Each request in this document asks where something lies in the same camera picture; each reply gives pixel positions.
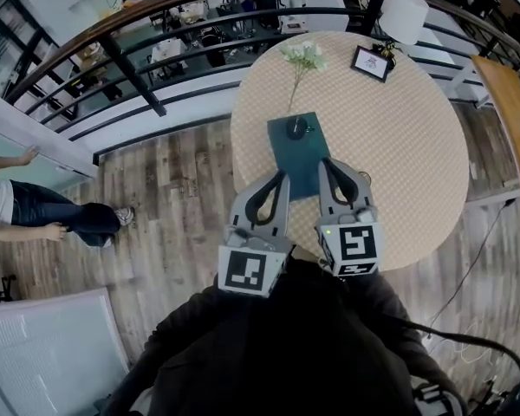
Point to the dark teal tray box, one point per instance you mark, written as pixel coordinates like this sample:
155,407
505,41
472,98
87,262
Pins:
301,167

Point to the white flower sprig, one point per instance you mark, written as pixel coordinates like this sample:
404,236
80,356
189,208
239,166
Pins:
305,56

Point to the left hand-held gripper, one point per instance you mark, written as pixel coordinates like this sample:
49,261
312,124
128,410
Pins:
242,271

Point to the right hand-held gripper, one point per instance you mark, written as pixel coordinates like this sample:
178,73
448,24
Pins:
357,243

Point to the round table with beige cloth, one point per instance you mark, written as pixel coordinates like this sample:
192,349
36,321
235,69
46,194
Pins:
407,145

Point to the black metal railing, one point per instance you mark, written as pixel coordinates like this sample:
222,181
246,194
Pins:
130,76

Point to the white table lamp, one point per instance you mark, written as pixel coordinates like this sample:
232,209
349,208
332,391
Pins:
405,15

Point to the person's dark jacket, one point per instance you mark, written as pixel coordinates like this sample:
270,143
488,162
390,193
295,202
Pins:
199,353

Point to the wooden desk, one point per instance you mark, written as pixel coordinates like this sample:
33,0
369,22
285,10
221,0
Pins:
511,115

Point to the black picture frame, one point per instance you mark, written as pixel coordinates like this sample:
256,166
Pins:
370,63

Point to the white ribbed table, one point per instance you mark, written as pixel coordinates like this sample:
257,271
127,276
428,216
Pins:
47,353

